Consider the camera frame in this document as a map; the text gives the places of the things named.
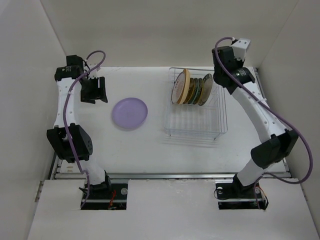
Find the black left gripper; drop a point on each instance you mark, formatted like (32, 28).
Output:
(98, 93)

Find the lilac plastic plate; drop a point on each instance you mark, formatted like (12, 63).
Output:
(129, 113)

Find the yellow patterned plate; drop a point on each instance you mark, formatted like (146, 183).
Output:
(191, 91)
(200, 91)

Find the white plate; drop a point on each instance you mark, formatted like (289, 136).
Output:
(206, 90)

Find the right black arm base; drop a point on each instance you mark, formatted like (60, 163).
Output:
(228, 199)

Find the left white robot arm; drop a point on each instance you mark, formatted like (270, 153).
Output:
(77, 83)

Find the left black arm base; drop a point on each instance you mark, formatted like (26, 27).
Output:
(104, 197)

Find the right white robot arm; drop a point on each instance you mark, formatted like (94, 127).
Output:
(276, 141)

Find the beige deep plate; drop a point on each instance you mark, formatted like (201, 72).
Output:
(181, 87)

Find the teal green plate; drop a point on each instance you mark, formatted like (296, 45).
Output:
(197, 81)

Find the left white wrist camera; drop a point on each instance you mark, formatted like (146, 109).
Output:
(90, 73)

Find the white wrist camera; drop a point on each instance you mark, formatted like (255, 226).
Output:
(90, 73)
(240, 47)

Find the white wire dish rack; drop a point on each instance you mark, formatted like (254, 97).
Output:
(206, 122)

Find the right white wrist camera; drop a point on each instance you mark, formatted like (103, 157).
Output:
(240, 47)

